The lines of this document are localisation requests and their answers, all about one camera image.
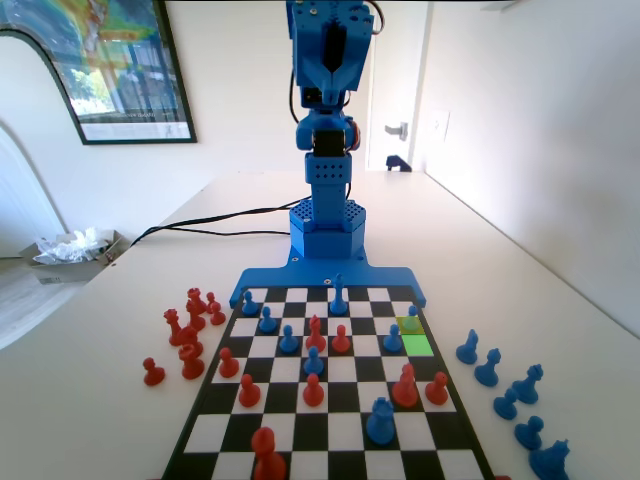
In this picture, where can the blue chess rook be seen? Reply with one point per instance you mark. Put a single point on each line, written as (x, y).
(381, 422)

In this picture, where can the white door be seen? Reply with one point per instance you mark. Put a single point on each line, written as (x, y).
(395, 75)

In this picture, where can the blue chess bishop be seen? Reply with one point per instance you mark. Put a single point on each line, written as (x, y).
(489, 370)
(467, 350)

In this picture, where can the blue table clamp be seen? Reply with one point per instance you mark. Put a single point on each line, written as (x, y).
(397, 162)

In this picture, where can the black and white chessboard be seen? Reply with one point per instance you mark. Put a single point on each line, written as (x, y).
(340, 435)

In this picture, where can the red crowned chess piece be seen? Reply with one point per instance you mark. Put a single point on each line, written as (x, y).
(196, 295)

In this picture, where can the red chess bishop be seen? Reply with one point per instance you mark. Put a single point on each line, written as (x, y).
(406, 387)
(316, 337)
(195, 320)

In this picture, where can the framed poster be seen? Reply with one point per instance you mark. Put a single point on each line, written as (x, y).
(125, 75)

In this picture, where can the blue chess pawn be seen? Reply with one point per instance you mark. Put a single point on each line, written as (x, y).
(411, 322)
(314, 362)
(248, 305)
(529, 435)
(287, 341)
(506, 405)
(267, 322)
(391, 340)

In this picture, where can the white light switch plate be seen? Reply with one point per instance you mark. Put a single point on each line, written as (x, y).
(440, 126)

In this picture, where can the blue crowned chess piece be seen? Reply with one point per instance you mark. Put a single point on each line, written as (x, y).
(550, 460)

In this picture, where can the clear plastic wrap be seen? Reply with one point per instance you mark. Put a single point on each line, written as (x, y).
(70, 247)

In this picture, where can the red chess knight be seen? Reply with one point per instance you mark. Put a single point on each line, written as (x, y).
(191, 362)

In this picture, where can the cardboard box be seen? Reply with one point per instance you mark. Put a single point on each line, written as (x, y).
(60, 272)

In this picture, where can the blue chess king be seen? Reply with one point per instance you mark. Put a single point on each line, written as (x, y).
(338, 300)

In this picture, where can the blue base plate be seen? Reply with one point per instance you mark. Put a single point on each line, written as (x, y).
(280, 277)

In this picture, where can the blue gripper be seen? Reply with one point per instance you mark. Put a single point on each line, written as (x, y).
(332, 75)

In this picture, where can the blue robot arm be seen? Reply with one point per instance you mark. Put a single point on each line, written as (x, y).
(327, 200)

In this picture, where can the red chess queen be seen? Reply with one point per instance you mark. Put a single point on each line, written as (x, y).
(173, 330)

